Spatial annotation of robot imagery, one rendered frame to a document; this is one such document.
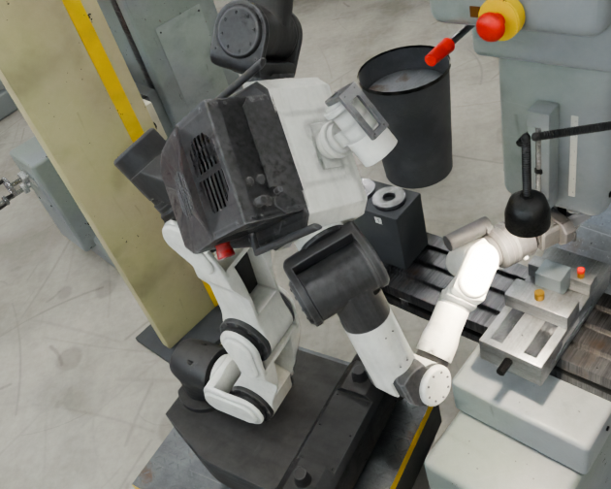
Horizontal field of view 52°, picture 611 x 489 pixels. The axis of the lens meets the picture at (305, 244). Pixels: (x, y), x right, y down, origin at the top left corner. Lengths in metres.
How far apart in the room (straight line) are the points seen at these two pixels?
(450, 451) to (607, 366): 0.42
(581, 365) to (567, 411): 0.11
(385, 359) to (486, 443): 0.60
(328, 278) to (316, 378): 1.01
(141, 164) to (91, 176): 1.22
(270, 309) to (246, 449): 0.56
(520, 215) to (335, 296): 0.32
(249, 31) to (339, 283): 0.43
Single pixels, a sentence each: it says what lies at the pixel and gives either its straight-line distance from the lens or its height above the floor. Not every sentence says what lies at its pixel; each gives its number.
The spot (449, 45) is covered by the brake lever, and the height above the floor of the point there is 1.71.
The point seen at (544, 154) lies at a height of 1.47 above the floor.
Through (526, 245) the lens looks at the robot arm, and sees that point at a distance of 1.31.
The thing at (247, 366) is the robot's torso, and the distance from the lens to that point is 1.59.
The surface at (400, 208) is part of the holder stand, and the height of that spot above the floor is 1.09.
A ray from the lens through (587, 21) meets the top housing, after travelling 0.91.
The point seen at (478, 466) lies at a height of 0.71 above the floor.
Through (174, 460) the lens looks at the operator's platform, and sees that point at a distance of 2.24.
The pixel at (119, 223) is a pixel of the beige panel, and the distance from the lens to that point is 2.66.
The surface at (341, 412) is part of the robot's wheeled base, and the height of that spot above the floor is 0.59.
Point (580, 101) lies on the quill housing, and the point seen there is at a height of 1.56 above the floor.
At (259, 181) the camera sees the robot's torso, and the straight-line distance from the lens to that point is 0.97.
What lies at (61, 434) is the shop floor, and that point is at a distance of 3.11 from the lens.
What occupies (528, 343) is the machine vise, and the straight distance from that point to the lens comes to 1.49.
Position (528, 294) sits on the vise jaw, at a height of 1.02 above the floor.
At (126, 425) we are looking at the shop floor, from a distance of 2.96.
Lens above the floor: 2.15
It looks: 40 degrees down
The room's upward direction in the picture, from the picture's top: 18 degrees counter-clockwise
